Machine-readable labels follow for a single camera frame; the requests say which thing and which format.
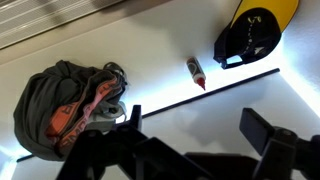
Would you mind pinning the dark grey clothes with orange band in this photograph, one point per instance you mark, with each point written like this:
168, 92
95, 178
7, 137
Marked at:
43, 106

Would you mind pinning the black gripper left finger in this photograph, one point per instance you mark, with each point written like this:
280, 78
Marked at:
100, 156

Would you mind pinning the white bottle with red cap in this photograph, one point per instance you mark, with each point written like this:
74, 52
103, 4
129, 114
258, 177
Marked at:
196, 69

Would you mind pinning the white ribbed radiator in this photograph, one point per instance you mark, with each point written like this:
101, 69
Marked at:
40, 16

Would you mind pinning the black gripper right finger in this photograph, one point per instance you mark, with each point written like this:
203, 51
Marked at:
283, 156

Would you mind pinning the black and yellow baseball cap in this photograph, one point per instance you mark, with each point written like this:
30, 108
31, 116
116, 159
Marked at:
253, 36

